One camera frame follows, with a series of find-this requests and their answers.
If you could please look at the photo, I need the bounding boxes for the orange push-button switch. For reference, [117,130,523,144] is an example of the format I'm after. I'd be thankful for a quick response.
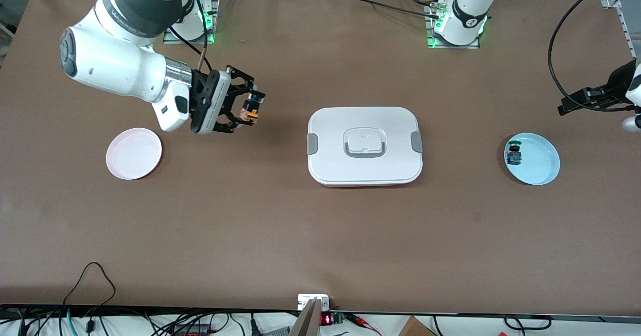
[239,92,262,126]

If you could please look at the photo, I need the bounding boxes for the light blue round plate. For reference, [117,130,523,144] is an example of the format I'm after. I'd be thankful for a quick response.
[504,133,561,186]

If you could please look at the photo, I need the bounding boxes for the pink round plate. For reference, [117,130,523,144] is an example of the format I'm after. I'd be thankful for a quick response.
[106,128,163,181]

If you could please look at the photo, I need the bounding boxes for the white lunch box grey clips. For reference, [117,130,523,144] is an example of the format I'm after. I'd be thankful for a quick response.
[306,107,424,188]

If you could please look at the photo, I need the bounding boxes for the red and black clip leads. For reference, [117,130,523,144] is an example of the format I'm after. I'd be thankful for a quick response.
[346,313,382,336]

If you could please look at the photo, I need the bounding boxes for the brown cardboard box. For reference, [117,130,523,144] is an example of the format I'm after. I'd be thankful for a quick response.
[398,316,437,336]

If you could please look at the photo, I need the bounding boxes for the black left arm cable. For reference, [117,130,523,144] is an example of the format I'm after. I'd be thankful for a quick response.
[547,0,637,113]

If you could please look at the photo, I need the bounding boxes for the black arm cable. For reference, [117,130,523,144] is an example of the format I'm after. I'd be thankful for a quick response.
[547,0,637,113]
[168,0,210,73]

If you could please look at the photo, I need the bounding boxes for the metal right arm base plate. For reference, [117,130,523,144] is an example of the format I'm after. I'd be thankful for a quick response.
[162,0,220,45]

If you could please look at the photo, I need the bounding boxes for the aluminium frame profile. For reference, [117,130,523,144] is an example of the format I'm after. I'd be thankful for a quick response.
[600,0,641,59]

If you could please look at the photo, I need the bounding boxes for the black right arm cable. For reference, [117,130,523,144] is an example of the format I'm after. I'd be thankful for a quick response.
[168,0,210,73]

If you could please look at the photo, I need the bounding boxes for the green push-button switch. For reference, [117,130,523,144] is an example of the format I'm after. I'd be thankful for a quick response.
[506,140,523,167]

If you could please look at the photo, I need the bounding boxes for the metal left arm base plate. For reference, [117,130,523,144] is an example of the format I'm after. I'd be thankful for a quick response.
[426,3,481,50]

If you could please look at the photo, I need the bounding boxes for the black cable across table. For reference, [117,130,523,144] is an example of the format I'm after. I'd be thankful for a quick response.
[345,0,442,18]

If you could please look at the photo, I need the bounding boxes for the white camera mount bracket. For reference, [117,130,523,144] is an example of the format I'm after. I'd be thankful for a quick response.
[297,293,331,311]

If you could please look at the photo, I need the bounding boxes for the thin black looped cable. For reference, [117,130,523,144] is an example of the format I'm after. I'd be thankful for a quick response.
[62,261,117,307]

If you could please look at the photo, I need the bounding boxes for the grey slanted metal post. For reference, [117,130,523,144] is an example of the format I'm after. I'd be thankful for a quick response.
[289,298,323,336]

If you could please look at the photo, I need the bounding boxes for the black coiled floor cable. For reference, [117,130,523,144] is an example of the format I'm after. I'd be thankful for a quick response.
[504,314,552,331]

